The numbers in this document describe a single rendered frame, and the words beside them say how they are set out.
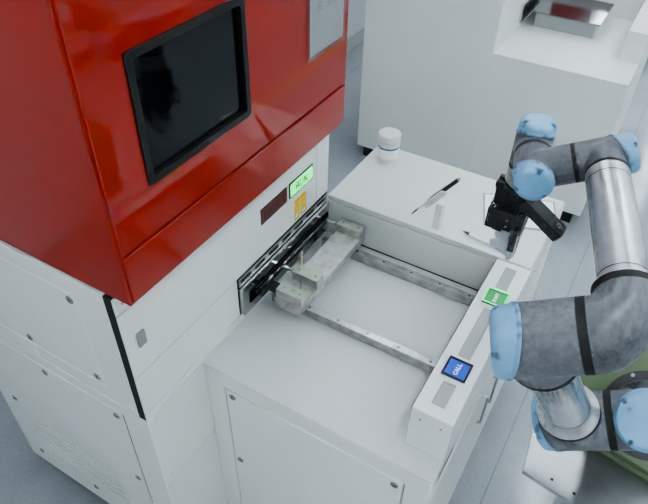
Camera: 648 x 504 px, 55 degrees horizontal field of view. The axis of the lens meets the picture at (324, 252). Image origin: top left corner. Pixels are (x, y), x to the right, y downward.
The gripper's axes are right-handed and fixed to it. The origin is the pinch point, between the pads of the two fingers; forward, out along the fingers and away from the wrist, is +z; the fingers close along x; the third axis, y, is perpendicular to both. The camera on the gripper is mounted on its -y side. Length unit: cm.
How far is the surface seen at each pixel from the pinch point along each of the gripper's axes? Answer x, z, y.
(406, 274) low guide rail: -7.9, 26.2, 27.6
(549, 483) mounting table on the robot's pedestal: 33, 29, -25
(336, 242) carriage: -6, 23, 50
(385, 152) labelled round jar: -39, 10, 51
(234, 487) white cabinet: 46, 87, 54
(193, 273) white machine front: 44, -1, 59
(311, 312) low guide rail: 19, 26, 43
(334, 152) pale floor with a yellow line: -170, 111, 142
